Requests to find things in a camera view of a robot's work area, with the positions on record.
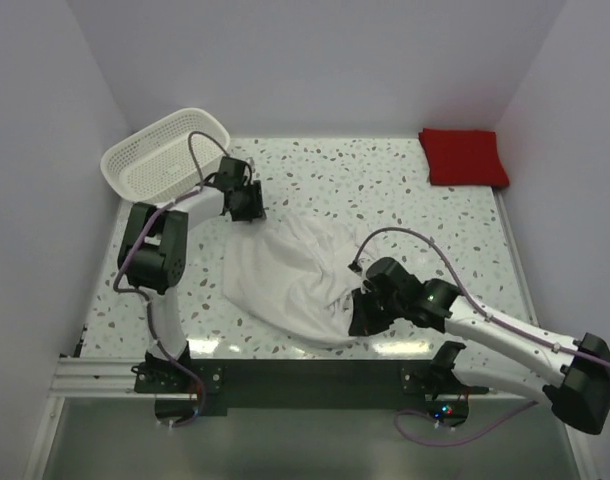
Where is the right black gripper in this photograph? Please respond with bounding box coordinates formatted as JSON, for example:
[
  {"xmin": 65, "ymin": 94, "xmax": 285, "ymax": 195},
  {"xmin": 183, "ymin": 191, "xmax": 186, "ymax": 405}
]
[{"xmin": 349, "ymin": 285, "xmax": 404, "ymax": 337}]

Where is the white t shirt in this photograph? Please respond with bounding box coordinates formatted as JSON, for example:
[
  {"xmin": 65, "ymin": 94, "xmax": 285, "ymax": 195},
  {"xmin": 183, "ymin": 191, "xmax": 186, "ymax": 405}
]
[{"xmin": 223, "ymin": 214, "xmax": 369, "ymax": 346}]

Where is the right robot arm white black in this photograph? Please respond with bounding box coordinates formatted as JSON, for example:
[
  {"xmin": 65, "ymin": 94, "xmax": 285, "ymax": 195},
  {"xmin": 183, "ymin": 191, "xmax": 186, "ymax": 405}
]
[{"xmin": 349, "ymin": 257, "xmax": 610, "ymax": 435}]

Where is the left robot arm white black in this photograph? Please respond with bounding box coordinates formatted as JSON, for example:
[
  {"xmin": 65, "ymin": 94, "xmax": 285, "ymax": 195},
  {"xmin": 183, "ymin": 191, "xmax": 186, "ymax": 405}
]
[{"xmin": 113, "ymin": 155, "xmax": 265, "ymax": 396}]

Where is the white plastic perforated basket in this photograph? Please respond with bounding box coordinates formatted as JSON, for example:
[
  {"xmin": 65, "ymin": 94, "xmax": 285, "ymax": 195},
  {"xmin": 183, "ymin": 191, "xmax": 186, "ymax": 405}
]
[{"xmin": 100, "ymin": 108, "xmax": 230, "ymax": 203}]

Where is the folded red t shirt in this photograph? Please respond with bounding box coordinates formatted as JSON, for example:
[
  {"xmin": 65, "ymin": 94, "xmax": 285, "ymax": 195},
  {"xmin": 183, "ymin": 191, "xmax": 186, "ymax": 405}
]
[{"xmin": 418, "ymin": 128, "xmax": 510, "ymax": 189}]

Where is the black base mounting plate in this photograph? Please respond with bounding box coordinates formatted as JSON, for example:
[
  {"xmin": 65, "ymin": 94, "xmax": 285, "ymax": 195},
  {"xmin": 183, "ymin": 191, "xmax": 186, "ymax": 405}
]
[{"xmin": 131, "ymin": 358, "xmax": 489, "ymax": 420}]

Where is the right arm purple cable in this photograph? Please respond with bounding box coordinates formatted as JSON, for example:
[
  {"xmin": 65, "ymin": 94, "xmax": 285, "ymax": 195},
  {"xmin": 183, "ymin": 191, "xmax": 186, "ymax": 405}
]
[{"xmin": 348, "ymin": 227, "xmax": 610, "ymax": 446}]

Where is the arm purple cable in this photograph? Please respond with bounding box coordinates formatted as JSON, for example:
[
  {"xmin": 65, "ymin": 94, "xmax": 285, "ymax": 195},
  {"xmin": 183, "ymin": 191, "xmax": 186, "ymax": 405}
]
[
  {"xmin": 348, "ymin": 227, "xmax": 610, "ymax": 446},
  {"xmin": 113, "ymin": 131, "xmax": 226, "ymax": 429}
]

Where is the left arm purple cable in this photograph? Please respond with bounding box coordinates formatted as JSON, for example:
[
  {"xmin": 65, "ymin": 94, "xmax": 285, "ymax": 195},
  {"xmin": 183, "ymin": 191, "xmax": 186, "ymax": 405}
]
[{"xmin": 113, "ymin": 131, "xmax": 226, "ymax": 429}]

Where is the aluminium extrusion rail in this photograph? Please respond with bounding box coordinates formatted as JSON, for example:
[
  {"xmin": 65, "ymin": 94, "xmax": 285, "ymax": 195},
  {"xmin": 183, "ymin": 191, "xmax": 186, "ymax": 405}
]
[{"xmin": 48, "ymin": 357, "xmax": 192, "ymax": 401}]

